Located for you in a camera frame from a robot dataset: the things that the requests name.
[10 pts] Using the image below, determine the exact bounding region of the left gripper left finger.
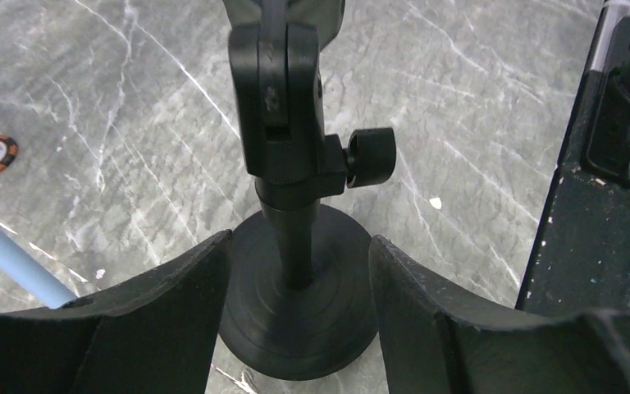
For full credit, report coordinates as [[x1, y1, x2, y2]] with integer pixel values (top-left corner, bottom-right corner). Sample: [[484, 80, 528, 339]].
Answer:
[[0, 230, 232, 393]]

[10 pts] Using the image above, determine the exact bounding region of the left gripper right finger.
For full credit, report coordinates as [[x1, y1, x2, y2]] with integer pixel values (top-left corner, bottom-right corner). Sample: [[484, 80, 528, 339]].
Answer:
[[369, 236, 630, 393]]

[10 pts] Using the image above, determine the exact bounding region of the black microphone desk stand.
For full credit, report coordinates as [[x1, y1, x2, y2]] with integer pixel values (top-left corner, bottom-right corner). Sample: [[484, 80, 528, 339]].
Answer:
[[219, 1, 396, 381]]

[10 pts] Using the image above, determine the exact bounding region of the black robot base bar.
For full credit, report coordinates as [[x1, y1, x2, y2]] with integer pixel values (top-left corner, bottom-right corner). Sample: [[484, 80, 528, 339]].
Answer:
[[515, 1, 630, 315]]

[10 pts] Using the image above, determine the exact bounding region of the light blue music stand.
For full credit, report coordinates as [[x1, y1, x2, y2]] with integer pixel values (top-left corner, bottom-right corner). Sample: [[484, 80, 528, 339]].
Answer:
[[0, 230, 77, 309]]

